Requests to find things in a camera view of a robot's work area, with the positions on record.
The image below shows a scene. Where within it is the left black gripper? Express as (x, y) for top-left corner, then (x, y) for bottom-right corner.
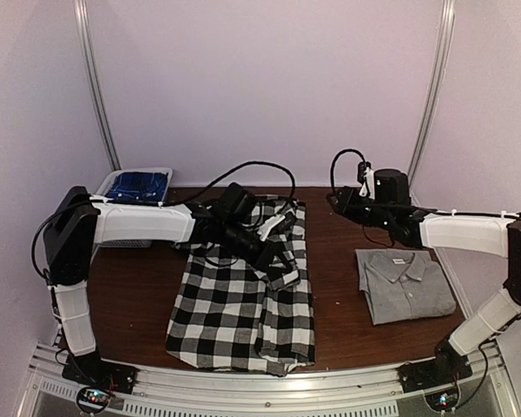
(221, 220), (293, 274)

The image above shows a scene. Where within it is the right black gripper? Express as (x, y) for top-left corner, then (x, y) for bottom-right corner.
(326, 186), (393, 230)

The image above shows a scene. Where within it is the black white plaid shirt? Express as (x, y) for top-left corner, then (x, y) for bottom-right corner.
(165, 195), (316, 376)

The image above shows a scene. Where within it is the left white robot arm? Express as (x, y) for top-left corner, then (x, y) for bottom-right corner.
(36, 182), (293, 386)

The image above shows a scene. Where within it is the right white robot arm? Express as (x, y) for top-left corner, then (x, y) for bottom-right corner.
(308, 206), (509, 369)

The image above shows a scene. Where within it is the folded grey shirt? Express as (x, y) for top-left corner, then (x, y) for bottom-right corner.
(355, 249), (457, 326)

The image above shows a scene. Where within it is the blue plaid shirt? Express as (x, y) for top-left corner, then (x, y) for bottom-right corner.
(104, 171), (168, 202)

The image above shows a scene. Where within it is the white plastic basket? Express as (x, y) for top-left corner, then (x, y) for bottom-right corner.
(95, 166), (175, 249)

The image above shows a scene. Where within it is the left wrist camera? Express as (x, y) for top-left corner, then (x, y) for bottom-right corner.
(216, 182), (296, 240)

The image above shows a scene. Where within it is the left black cable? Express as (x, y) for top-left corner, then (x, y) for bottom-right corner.
(190, 161), (297, 209)

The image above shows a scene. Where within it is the front aluminium rail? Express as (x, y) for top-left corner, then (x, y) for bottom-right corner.
(14, 344), (521, 416)

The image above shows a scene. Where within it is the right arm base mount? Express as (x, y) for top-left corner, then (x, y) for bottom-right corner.
(397, 355), (472, 393)

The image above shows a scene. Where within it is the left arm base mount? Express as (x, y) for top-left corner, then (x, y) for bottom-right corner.
(62, 361), (137, 394)

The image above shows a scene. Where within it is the right aluminium frame post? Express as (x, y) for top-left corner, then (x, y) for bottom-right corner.
(407, 0), (456, 187)

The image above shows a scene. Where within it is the aluminium frame post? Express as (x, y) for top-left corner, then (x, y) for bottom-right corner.
(407, 0), (456, 187)
(74, 0), (122, 170)

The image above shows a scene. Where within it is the left aluminium frame post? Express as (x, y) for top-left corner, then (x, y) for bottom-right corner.
(74, 0), (122, 170)

